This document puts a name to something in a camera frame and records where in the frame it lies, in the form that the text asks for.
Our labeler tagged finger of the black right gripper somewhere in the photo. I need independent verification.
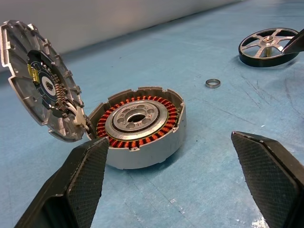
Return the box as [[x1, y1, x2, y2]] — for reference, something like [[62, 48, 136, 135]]
[[281, 28, 304, 54]]

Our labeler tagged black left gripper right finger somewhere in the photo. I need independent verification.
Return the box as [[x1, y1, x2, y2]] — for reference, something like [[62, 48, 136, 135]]
[[231, 131, 304, 228]]

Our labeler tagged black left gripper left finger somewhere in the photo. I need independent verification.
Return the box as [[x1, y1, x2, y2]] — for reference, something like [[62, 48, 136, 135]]
[[14, 136, 110, 228]]

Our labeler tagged black-rimmed silver spoked rotor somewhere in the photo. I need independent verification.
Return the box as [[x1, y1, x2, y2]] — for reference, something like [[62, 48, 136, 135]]
[[238, 28, 300, 68]]

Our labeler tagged round silver metal object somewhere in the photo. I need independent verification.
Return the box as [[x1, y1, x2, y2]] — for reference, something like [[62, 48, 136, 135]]
[[85, 86, 187, 170]]

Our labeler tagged silver motor cover circuit board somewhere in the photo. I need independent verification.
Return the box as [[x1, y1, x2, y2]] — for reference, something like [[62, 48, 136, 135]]
[[0, 20, 90, 143]]

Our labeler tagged blue plastic table cover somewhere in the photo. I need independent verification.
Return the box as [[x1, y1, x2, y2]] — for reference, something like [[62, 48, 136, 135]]
[[0, 0, 304, 228]]

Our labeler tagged small silver bearing ring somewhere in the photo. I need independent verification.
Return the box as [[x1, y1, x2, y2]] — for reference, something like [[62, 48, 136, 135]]
[[205, 78, 222, 90]]

